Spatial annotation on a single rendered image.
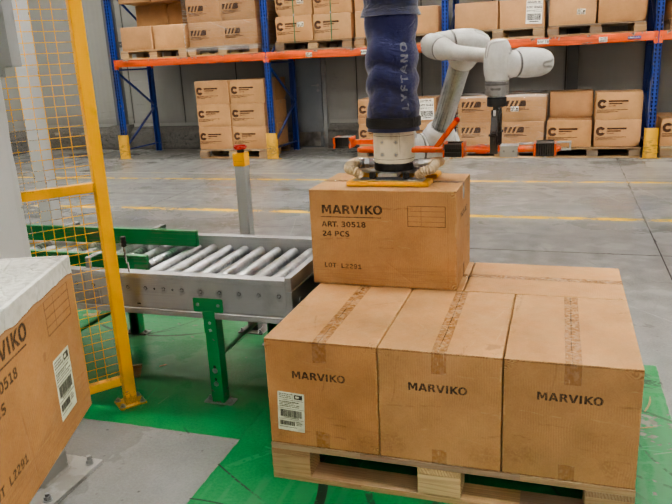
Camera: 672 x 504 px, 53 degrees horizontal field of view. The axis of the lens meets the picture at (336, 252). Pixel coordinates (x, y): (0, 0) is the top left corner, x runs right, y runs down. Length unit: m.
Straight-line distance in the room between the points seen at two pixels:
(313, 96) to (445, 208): 9.32
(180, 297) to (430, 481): 1.31
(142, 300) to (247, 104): 8.07
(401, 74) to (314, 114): 9.17
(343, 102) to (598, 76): 4.02
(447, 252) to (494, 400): 0.71
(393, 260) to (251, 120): 8.37
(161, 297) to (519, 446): 1.62
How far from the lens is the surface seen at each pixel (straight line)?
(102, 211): 2.97
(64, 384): 1.72
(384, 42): 2.74
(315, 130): 11.91
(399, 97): 2.75
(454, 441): 2.32
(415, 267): 2.74
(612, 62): 11.22
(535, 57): 2.80
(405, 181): 2.74
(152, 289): 3.07
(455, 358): 2.19
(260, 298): 2.83
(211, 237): 3.61
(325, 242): 2.81
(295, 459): 2.53
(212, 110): 11.25
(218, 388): 3.10
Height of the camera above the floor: 1.44
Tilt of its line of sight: 16 degrees down
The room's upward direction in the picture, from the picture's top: 3 degrees counter-clockwise
